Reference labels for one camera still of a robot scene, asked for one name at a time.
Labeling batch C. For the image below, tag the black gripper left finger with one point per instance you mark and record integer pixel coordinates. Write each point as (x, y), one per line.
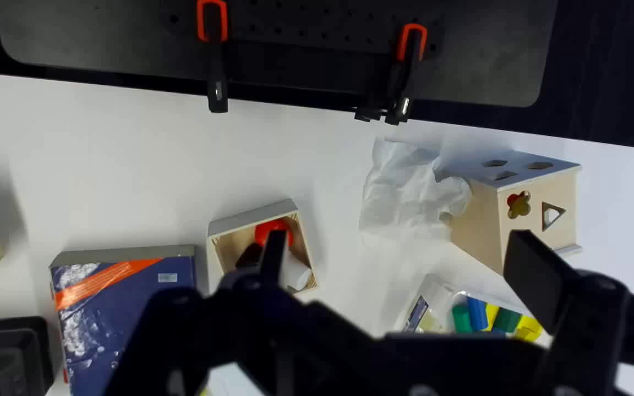
(271, 256)

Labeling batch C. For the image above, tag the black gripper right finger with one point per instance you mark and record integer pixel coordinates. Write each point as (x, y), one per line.
(540, 276)

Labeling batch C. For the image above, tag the small open wooden box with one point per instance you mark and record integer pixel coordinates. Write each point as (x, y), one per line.
(231, 226)

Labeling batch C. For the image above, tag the wooden shape sorter box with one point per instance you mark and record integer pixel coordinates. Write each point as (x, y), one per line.
(494, 211)

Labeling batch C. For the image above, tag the clear plastic container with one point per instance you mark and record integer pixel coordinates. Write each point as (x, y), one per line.
(434, 300)

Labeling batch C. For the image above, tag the yellow block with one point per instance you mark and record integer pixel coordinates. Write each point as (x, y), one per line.
(491, 312)
(529, 328)

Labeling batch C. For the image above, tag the dark green block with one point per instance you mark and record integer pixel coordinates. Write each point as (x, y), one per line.
(506, 320)

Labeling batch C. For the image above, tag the light green block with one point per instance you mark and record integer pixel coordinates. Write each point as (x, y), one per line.
(461, 318)

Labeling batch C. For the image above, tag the crumpled white plastic bag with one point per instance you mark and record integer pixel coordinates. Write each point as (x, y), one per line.
(406, 189)

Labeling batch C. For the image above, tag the blue book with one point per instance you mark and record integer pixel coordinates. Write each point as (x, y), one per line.
(121, 309)

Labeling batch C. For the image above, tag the orange black spring clamp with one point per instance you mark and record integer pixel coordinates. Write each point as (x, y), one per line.
(406, 80)
(217, 73)

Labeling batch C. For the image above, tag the black cube device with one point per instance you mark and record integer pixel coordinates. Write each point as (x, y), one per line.
(0, 359)

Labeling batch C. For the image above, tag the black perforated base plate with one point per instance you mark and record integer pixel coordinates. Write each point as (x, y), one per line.
(318, 44)

